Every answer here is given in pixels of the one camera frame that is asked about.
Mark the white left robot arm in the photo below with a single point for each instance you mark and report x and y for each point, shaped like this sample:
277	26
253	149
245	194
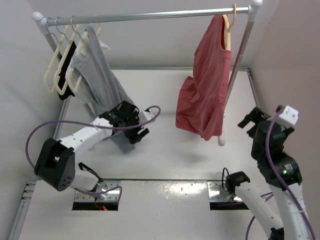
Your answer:
56	164

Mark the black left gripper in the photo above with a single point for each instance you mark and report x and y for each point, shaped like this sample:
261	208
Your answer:
133	137

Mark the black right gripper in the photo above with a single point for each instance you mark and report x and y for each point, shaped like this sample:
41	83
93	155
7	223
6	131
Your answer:
254	116

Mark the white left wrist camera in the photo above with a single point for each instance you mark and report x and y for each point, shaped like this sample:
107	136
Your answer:
145	117

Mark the beige plastic hanger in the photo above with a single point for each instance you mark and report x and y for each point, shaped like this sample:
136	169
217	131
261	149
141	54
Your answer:
227	26

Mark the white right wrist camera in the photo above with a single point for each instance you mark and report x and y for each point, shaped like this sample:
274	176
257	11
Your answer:
288	117

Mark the metal clothes rack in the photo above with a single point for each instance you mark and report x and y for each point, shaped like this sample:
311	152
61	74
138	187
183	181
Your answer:
52	28

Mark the grey t shirt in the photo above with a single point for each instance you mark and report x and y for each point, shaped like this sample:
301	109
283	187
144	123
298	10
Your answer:
110	94

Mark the red t shirt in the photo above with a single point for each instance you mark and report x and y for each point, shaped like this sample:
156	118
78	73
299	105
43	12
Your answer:
202	98

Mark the black garment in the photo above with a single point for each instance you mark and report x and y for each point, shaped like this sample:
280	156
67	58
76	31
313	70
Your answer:
66	72

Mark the white garment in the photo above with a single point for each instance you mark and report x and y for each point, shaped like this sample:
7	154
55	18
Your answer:
104	47

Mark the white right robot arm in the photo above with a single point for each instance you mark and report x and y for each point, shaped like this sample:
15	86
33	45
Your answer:
280	171

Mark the cream hanger with black garment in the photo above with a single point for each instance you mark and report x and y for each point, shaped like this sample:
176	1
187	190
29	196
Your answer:
56	77

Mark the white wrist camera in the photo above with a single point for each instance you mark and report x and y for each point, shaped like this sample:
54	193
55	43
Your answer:
145	117
288	117

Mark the cream hanger outer left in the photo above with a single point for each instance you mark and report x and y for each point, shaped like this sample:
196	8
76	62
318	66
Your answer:
53	73

